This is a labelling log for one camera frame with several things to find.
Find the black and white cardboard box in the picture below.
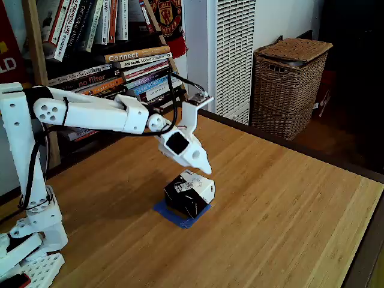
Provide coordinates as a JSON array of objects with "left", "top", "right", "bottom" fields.
[{"left": 163, "top": 169, "right": 216, "bottom": 220}]

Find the blue tape square target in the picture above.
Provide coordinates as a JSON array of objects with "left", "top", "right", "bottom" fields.
[{"left": 152, "top": 200, "right": 214, "bottom": 230}]

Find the dark brown book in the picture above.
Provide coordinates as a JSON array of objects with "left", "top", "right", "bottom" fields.
[{"left": 140, "top": 88, "right": 187, "bottom": 109}]

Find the light blue book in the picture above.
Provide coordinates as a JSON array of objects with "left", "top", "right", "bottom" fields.
[{"left": 131, "top": 74, "right": 181, "bottom": 96}]

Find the dark purple book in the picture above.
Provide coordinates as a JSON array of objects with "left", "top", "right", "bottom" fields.
[{"left": 124, "top": 67, "right": 174, "bottom": 89}]

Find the white red striped book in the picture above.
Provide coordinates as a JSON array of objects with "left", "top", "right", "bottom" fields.
[{"left": 122, "top": 59, "right": 170, "bottom": 81}]

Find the white Modern Romance book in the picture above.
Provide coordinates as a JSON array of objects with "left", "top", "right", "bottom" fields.
[{"left": 115, "top": 52, "right": 173, "bottom": 69}]

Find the white louvred heater unit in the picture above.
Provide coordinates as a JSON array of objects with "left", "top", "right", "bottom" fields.
[{"left": 206, "top": 0, "right": 257, "bottom": 126}]

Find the orange book black title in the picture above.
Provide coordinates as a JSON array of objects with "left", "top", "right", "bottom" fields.
[{"left": 80, "top": 76, "right": 125, "bottom": 96}]

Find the brown wicker laundry basket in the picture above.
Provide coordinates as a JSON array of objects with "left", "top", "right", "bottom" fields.
[{"left": 250, "top": 37, "right": 334, "bottom": 142}]

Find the orange Connect book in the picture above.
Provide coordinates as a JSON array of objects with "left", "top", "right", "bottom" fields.
[{"left": 104, "top": 45, "right": 171, "bottom": 64}]

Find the black no filter book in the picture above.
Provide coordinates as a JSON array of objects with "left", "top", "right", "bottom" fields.
[{"left": 49, "top": 68, "right": 121, "bottom": 90}]

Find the white book script title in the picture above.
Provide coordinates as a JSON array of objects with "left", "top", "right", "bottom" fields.
[{"left": 47, "top": 63, "right": 114, "bottom": 87}]

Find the red black football scarf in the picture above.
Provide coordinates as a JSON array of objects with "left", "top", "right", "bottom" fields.
[{"left": 148, "top": 0, "right": 188, "bottom": 59}]

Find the thin red book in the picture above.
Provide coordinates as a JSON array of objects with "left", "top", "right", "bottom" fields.
[{"left": 138, "top": 0, "right": 156, "bottom": 34}]

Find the wide white spine book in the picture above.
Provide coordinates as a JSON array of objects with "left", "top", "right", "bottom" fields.
[{"left": 115, "top": 0, "right": 129, "bottom": 41}]

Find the red bag white print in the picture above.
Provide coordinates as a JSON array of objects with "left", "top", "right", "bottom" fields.
[{"left": 313, "top": 70, "right": 337, "bottom": 118}]

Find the orange spine book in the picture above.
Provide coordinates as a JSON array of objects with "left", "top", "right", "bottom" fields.
[{"left": 107, "top": 0, "right": 118, "bottom": 44}]

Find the narrow white spine book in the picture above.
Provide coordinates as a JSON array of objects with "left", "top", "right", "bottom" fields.
[{"left": 100, "top": 0, "right": 112, "bottom": 46}]

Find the grey green spine book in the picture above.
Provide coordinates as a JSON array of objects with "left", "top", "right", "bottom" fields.
[{"left": 85, "top": 0, "right": 104, "bottom": 53}]

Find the black moral animal book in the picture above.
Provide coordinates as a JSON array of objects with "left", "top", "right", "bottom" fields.
[{"left": 66, "top": 0, "right": 94, "bottom": 50}]

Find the white financial life book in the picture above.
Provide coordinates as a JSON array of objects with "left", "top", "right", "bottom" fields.
[{"left": 53, "top": 0, "right": 82, "bottom": 62}]

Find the red spine book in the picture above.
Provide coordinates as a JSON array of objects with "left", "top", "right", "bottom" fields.
[{"left": 41, "top": 0, "right": 71, "bottom": 46}]

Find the wooden ladder bookshelf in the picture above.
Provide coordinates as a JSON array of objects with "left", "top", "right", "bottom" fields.
[{"left": 22, "top": 0, "right": 193, "bottom": 169}]

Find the red yellow banner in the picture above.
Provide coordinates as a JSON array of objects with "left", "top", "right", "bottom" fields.
[{"left": 0, "top": 2, "right": 27, "bottom": 86}]

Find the red black clamp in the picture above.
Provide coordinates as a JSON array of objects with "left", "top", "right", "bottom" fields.
[{"left": 0, "top": 272, "right": 32, "bottom": 288}]

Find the wrist camera on white bracket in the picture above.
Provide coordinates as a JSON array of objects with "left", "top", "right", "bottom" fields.
[{"left": 179, "top": 92, "right": 215, "bottom": 133}]

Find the black cable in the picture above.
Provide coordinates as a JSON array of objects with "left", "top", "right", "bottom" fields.
[{"left": 0, "top": 70, "right": 209, "bottom": 223}]

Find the white perforated base plate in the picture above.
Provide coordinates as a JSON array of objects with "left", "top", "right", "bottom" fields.
[{"left": 17, "top": 251, "right": 65, "bottom": 288}]

